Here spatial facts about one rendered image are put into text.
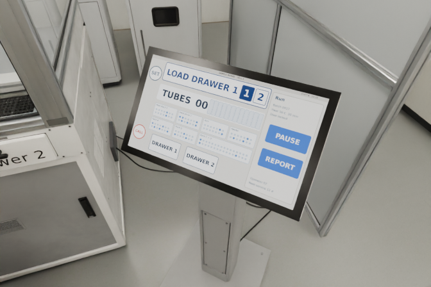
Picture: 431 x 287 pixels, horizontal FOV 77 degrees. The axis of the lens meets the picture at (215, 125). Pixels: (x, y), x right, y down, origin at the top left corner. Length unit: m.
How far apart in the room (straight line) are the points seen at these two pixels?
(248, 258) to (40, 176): 1.08
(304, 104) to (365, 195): 1.52
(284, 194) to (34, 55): 0.74
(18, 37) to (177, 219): 1.29
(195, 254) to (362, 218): 1.05
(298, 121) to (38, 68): 0.71
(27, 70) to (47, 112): 0.15
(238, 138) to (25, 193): 0.89
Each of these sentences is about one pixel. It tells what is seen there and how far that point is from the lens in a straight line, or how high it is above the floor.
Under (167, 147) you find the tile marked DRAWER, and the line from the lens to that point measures 0.75.
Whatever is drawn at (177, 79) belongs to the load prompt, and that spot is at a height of 1.15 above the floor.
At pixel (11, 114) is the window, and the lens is 1.04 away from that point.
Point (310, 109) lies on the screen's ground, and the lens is 0.66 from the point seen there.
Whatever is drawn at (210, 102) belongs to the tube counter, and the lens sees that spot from 0.70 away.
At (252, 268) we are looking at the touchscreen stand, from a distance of 1.62.
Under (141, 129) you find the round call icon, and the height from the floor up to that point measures 1.02.
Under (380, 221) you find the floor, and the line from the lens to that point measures 2.05.
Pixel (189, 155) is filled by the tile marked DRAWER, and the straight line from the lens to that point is 0.72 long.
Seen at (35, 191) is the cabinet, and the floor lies 0.65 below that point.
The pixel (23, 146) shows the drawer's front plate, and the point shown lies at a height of 0.90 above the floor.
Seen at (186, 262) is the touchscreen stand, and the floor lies 0.04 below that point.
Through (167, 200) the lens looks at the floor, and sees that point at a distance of 1.86.
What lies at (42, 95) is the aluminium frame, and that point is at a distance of 0.96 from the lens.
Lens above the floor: 1.54
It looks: 41 degrees down
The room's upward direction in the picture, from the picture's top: 1 degrees clockwise
